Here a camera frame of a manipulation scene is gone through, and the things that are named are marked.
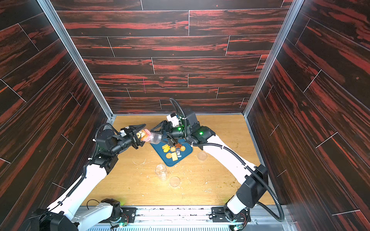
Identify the pink round sandwich cookie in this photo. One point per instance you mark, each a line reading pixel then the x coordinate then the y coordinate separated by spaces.
pixel 146 136

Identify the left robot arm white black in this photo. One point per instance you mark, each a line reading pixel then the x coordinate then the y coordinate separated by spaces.
pixel 61 215

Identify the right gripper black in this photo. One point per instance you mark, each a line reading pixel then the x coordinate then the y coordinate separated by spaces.
pixel 167 128

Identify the clear jar lid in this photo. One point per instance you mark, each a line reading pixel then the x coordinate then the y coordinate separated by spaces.
pixel 174 182
pixel 202 156

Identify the yellow square waffle cookie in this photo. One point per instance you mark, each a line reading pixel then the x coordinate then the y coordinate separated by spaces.
pixel 165 146

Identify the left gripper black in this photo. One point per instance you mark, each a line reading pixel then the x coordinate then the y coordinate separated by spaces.
pixel 131 137

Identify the teal plastic tray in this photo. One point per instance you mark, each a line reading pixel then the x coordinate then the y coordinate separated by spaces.
pixel 169 162

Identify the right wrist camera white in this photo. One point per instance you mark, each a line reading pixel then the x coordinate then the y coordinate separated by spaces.
pixel 173 119

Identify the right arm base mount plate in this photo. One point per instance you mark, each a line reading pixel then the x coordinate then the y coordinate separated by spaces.
pixel 218 214

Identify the aluminium front rail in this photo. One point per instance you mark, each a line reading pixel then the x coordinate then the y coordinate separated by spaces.
pixel 179 218

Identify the clear jar with pink cookies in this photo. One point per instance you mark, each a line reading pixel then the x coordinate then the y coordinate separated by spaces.
pixel 151 137

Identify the pale yellow rectangular biscuit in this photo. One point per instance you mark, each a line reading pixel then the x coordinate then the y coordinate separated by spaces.
pixel 174 157

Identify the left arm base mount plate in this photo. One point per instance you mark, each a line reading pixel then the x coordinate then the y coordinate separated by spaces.
pixel 127 215

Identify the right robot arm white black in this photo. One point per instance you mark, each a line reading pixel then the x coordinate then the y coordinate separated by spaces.
pixel 253 179

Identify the clear jar with yellow cookies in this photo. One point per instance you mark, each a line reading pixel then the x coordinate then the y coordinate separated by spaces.
pixel 161 172

